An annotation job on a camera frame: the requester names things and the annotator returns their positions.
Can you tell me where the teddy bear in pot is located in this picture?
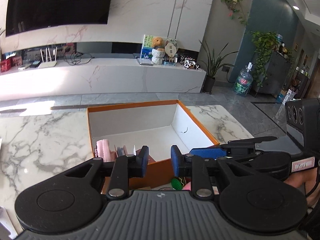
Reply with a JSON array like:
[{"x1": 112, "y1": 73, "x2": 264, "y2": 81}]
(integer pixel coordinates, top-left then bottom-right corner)
[{"x1": 151, "y1": 36, "x2": 165, "y2": 65}]

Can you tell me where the picture card box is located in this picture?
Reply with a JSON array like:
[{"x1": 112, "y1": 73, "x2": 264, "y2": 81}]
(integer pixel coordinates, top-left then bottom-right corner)
[{"x1": 114, "y1": 145, "x2": 128, "y2": 157}]

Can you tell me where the blue water bottle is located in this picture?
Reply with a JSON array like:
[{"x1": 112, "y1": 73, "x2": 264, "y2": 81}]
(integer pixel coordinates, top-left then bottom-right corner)
[{"x1": 233, "y1": 62, "x2": 253, "y2": 97}]

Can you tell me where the orange cardboard box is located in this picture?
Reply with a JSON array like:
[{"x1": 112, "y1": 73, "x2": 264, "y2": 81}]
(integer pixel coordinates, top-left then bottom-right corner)
[{"x1": 87, "y1": 100, "x2": 218, "y2": 189}]

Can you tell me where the painted picture canvas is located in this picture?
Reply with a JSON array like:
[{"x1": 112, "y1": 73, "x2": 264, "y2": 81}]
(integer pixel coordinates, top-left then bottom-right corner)
[{"x1": 140, "y1": 34, "x2": 154, "y2": 59}]

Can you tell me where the white wifi router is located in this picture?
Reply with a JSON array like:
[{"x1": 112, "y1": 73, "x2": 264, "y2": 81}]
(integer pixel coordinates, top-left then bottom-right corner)
[{"x1": 38, "y1": 47, "x2": 57, "y2": 69}]

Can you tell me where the round paper fan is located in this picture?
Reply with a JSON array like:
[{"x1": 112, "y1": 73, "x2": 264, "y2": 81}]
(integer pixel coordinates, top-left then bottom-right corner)
[{"x1": 164, "y1": 37, "x2": 178, "y2": 62}]

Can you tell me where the red gift box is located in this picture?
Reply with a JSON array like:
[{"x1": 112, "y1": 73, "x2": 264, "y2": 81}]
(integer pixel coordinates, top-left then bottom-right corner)
[{"x1": 1, "y1": 59, "x2": 12, "y2": 73}]

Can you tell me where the white tv cabinet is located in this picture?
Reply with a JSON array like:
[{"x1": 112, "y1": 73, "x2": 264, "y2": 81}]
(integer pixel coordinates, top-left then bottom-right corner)
[{"x1": 1, "y1": 58, "x2": 206, "y2": 100}]

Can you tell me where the person's right hand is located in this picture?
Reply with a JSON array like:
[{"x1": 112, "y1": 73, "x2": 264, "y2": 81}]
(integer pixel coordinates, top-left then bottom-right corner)
[{"x1": 284, "y1": 168, "x2": 319, "y2": 207}]

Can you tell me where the pink green fluffy ball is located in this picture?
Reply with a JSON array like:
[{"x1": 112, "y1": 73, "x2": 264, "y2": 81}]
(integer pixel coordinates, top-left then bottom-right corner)
[{"x1": 170, "y1": 177, "x2": 191, "y2": 191}]

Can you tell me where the potted green plant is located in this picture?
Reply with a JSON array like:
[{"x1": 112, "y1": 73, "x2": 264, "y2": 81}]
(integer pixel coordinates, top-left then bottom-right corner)
[{"x1": 198, "y1": 40, "x2": 238, "y2": 94}]

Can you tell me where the pink pouch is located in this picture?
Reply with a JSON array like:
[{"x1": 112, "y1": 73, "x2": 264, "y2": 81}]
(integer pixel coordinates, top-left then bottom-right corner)
[{"x1": 94, "y1": 139, "x2": 117, "y2": 162}]

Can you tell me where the black television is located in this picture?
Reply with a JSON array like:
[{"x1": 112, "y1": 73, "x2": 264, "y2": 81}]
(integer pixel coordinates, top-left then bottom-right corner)
[{"x1": 6, "y1": 0, "x2": 111, "y2": 36}]

